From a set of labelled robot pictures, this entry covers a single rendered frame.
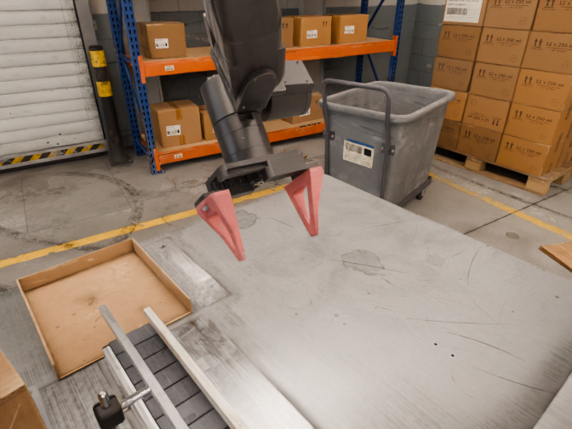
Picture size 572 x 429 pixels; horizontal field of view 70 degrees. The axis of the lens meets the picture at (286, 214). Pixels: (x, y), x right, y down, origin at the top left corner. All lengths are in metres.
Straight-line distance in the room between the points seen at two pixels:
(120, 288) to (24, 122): 3.28
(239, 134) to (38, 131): 3.79
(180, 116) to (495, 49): 2.56
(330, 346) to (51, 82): 3.63
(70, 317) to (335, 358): 0.54
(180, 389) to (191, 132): 3.20
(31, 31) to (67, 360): 3.42
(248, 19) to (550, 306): 0.88
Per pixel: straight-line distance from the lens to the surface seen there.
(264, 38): 0.39
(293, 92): 0.50
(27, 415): 0.48
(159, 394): 0.60
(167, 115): 3.68
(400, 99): 3.21
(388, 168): 2.53
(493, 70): 3.70
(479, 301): 0.99
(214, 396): 0.65
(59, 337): 0.93
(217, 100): 0.48
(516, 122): 3.66
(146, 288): 0.98
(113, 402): 0.60
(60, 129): 4.21
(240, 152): 0.45
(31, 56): 4.08
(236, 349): 0.81
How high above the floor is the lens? 1.43
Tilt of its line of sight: 30 degrees down
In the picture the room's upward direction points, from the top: straight up
